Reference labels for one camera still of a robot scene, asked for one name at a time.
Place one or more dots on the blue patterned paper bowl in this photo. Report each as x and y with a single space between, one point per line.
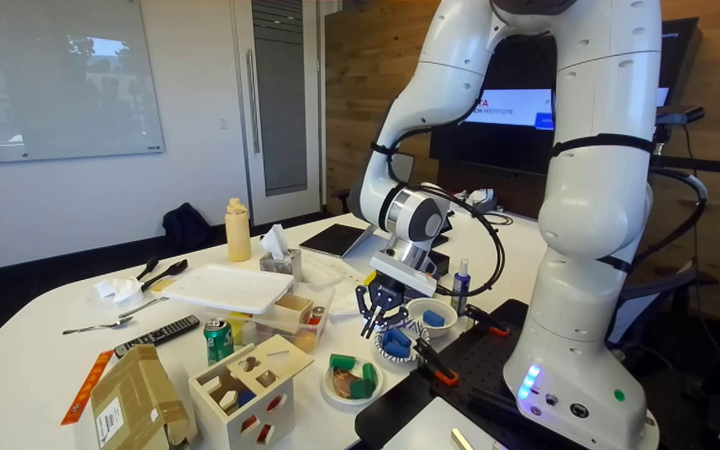
417 352

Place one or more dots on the wooden shape sorter box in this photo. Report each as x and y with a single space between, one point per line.
247 396

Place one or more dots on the grey tissue box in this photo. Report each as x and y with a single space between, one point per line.
280 264

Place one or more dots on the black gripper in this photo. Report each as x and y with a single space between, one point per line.
385 300

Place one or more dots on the deep white bowl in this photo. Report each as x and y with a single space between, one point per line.
430 330

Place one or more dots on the brown giraffe pattern block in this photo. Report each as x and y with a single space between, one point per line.
343 385

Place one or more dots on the silver metal spoon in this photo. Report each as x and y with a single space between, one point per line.
141 305

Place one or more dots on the blue office chair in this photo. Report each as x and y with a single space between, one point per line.
650 296

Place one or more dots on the white paper sheet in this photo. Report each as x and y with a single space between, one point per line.
425 429

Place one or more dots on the black plastic utensil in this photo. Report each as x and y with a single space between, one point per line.
147 267
166 274

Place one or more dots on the brown cardboard box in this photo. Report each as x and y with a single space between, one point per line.
137 402

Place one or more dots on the black remote control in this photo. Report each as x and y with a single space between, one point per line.
158 335

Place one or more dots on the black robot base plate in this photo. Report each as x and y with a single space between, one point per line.
475 366

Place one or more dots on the orange ruler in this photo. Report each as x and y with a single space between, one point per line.
86 389

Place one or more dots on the black box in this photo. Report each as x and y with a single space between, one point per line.
438 265

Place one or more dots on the crumpled white plastic wrap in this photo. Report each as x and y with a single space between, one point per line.
116 290

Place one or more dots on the black backpack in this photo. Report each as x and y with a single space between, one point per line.
185 225

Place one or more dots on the small blue spray bottle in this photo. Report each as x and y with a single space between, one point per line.
460 286

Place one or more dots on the green cylinder block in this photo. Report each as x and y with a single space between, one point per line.
341 364

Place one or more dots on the yellow squeeze bottle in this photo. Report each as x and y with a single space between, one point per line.
237 232

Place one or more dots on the wall whiteboard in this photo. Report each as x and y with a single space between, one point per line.
61 79

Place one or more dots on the green prism block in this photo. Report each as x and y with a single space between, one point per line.
365 384

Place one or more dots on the black TV monitor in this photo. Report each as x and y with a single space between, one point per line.
513 107

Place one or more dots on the white rectangular tray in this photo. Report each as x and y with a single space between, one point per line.
228 287

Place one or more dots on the silver laptop black keyboard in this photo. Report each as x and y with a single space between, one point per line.
335 240

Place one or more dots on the silver metal fork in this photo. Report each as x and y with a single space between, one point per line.
98 327

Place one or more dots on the white door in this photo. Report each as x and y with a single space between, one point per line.
278 107

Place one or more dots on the black clamp orange tip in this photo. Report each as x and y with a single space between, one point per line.
436 366
486 322

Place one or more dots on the grey chair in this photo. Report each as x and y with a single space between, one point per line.
403 166

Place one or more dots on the blue rectangular block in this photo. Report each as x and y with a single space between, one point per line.
432 317

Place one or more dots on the small wooden tray box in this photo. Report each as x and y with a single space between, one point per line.
293 316

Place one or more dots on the green drink can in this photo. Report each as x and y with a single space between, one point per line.
217 344

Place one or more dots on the shallow white bowl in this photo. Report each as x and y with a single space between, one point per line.
347 400

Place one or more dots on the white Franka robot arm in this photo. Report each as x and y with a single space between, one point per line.
593 207

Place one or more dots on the blue cylinder block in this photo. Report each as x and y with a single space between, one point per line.
395 344

